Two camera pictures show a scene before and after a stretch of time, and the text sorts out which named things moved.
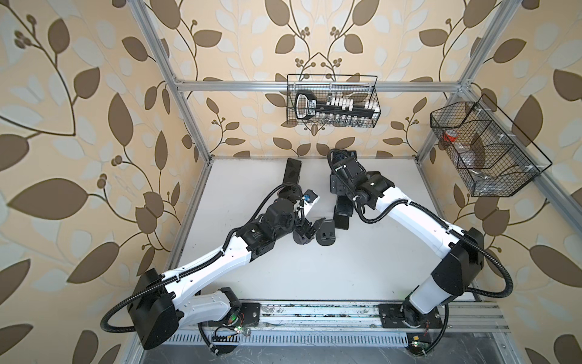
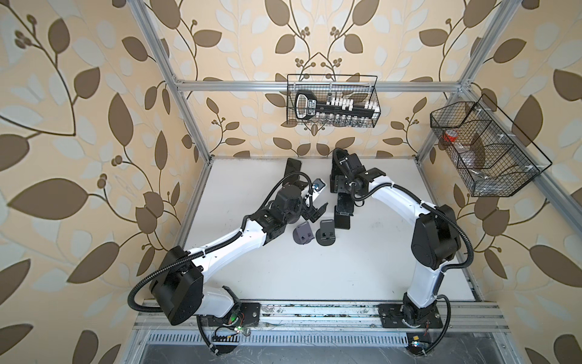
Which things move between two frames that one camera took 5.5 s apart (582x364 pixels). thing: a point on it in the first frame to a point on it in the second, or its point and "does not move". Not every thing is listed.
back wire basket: [333, 101] does not move
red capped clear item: [450, 136] does not move
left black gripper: [304, 227] to [311, 210]
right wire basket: [494, 156] does not move
